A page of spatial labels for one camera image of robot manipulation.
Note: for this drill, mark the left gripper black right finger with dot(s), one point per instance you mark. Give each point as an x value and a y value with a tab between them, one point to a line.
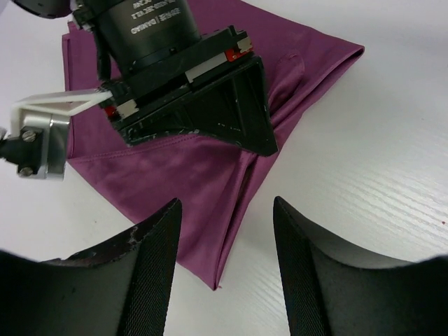
334	287

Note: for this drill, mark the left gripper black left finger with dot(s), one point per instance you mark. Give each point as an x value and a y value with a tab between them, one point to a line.
121	286

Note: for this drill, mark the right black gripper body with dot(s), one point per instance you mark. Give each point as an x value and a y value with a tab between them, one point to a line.
150	48

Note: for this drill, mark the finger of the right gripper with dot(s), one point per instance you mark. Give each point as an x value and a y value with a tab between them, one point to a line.
230	106

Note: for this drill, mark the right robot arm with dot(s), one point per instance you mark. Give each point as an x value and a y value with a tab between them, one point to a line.
38	7

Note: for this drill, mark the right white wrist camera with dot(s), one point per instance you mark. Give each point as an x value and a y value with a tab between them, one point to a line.
37	140

